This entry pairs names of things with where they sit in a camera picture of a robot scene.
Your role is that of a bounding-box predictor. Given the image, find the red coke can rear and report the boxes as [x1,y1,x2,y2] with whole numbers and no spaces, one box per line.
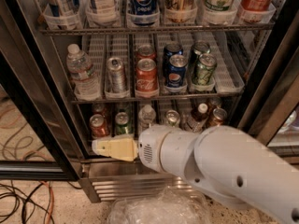
[136,44,156,61]

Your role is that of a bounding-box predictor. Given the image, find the bottom shelf bronze can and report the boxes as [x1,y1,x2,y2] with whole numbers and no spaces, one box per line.
[206,108,227,128]

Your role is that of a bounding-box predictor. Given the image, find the clear water bottle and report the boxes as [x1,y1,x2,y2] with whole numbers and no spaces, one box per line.
[66,44,100,101]

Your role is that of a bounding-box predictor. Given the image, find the top shelf white bottle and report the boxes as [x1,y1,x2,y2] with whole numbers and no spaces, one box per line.
[87,0,117,26]

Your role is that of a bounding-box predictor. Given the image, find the bottom shelf silver green can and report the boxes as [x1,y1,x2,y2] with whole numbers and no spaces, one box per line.
[164,109,180,127]

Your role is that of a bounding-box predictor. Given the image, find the bottom shelf water bottle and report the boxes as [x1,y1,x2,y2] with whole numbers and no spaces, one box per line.
[138,105,156,133]

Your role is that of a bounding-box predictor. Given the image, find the empty clear shelf tray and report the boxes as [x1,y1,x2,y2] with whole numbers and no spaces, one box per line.
[198,32,245,94]

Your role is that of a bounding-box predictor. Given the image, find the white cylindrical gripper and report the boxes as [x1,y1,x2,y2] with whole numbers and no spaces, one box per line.
[92,125,173,173]

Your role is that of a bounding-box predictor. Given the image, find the silver soda can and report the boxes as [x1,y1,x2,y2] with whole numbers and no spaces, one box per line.
[107,57,127,93]

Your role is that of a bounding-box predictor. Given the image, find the top shelf pepsi can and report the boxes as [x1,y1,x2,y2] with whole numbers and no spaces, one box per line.
[130,0,157,26]

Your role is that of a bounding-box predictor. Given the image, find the bottom shelf red can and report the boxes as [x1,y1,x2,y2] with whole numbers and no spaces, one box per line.
[89,114,110,137]

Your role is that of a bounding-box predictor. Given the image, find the red coke can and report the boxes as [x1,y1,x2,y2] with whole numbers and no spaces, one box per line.
[136,44,156,61]
[136,59,158,92]

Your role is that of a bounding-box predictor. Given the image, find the bottom shelf brown bottle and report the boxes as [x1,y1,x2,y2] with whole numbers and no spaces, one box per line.
[184,103,208,133]

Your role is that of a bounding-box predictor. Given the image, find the orange floor cable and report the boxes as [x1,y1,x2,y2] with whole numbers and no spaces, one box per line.
[40,180,56,224]

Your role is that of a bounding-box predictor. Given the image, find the top shelf blue white can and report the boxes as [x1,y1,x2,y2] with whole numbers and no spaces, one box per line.
[48,0,79,30]

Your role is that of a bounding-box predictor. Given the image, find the top shelf brown can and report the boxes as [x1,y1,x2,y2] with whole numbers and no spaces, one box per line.
[164,0,194,23]

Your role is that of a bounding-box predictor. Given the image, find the glass fridge door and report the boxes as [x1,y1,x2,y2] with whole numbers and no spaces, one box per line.
[0,0,85,180]
[232,15,299,166]

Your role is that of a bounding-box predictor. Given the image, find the blue pepsi can rear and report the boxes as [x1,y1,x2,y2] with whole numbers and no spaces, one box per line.
[163,41,183,76]

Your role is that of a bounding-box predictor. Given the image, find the blue pepsi can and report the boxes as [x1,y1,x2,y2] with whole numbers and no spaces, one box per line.
[163,41,183,76]
[165,54,187,88]

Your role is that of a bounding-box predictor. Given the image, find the left glass fridge door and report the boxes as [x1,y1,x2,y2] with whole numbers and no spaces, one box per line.
[0,0,85,180]

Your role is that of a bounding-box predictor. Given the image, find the clear plastic bag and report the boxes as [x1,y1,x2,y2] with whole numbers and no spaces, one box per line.
[107,187,212,224]

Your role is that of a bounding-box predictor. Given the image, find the green soda can front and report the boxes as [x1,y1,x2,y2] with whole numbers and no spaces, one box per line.
[192,53,217,86]

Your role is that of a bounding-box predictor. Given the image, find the blue pepsi can front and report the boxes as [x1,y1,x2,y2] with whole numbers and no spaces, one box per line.
[165,54,187,88]

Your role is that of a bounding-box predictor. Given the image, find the green soda can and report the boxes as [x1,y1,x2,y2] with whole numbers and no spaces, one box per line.
[192,53,217,86]
[189,40,211,68]

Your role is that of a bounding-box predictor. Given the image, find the right glass fridge door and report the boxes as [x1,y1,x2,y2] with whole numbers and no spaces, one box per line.
[232,15,299,166]

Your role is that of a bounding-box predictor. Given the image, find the red coke can front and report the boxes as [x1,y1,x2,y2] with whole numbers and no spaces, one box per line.
[136,59,158,92]

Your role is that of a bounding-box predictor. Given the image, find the green soda can rear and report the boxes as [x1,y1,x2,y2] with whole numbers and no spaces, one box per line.
[189,40,211,68]

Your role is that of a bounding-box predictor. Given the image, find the black floor cables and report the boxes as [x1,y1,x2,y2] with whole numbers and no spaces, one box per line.
[0,180,83,224]

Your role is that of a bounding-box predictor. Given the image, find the steel fridge bottom grille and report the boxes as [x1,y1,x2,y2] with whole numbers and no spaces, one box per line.
[78,158,192,203]

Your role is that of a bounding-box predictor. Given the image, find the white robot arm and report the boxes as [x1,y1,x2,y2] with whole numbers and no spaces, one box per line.
[92,125,299,224]

